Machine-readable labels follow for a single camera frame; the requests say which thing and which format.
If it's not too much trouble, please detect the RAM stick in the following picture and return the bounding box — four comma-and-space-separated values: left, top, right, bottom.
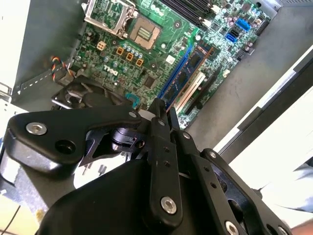
161, 44, 221, 108

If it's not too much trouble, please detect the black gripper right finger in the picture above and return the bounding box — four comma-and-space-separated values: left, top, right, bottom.
169, 106, 294, 235

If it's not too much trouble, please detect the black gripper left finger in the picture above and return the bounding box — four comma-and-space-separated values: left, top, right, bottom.
0, 97, 184, 221

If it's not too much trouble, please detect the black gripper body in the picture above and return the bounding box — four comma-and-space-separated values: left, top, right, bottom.
36, 127, 223, 235

